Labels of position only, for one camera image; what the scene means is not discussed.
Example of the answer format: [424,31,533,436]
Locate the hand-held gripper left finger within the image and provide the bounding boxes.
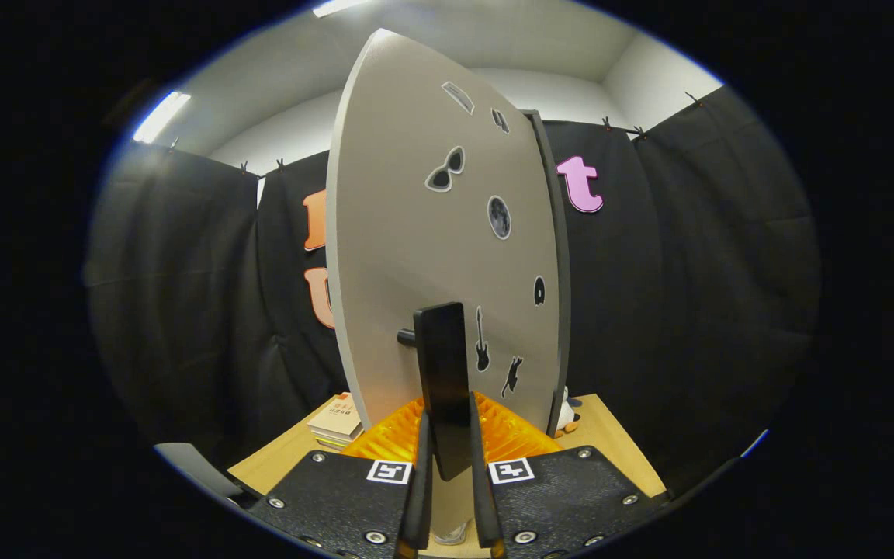
[245,396,434,559]

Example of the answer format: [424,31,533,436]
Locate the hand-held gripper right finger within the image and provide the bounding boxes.
[469,392,669,559]

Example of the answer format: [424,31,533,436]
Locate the black door handle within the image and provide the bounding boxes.
[397,301,473,482]

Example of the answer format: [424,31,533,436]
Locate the dark grey shoe cabinet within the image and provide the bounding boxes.
[523,109,573,439]

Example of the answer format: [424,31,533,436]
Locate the beige shoe cabinet door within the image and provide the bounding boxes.
[325,29,562,439]

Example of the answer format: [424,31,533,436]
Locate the black backdrop cloth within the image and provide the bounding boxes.
[82,85,820,498]

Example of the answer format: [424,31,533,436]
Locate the black backdrop clips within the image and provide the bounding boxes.
[169,92,704,173]

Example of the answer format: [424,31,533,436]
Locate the ceiling light panel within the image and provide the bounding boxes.
[133,92,192,144]
[313,0,370,18]

